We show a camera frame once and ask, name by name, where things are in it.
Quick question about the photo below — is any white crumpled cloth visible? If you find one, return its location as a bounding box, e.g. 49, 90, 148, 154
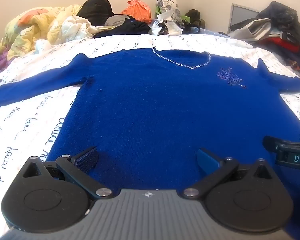
61, 15, 98, 40

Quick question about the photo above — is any black cloth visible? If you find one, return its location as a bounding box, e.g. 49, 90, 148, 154
76, 0, 119, 27

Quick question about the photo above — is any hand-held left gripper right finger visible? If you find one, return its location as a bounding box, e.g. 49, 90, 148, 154
183, 148, 273, 199

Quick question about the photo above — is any white printed bed sheet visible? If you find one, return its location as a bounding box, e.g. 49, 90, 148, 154
0, 33, 300, 240

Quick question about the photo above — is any grey cloth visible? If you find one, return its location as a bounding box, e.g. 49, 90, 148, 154
104, 14, 129, 27

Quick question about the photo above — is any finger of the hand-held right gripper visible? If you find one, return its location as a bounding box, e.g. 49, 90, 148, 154
262, 135, 300, 154

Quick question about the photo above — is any dark green cloth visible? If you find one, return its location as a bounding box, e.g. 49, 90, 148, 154
184, 9, 206, 29

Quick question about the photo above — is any yellow patterned quilt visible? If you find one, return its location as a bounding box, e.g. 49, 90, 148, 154
0, 4, 83, 61

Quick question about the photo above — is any blue knit sweater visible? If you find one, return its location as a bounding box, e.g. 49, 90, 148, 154
0, 47, 300, 240

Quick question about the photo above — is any floral pillow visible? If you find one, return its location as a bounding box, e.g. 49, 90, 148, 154
156, 0, 183, 22

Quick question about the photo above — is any grey wall panel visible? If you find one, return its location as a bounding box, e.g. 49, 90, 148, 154
229, 3, 261, 30

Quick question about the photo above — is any orange plastic bag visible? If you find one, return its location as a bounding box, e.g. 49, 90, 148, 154
120, 0, 153, 24

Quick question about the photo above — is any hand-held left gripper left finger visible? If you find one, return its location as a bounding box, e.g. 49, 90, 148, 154
22, 146, 113, 199

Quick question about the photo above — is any pile of dark clothes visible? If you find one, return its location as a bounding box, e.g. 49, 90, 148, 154
227, 1, 300, 80

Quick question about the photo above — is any white plastic bag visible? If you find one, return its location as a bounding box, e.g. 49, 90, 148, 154
149, 12, 183, 37

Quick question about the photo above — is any green plastic item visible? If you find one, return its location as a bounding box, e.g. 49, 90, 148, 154
156, 5, 192, 23

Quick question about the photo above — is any navy dark cloth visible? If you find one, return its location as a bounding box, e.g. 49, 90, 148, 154
93, 19, 151, 39

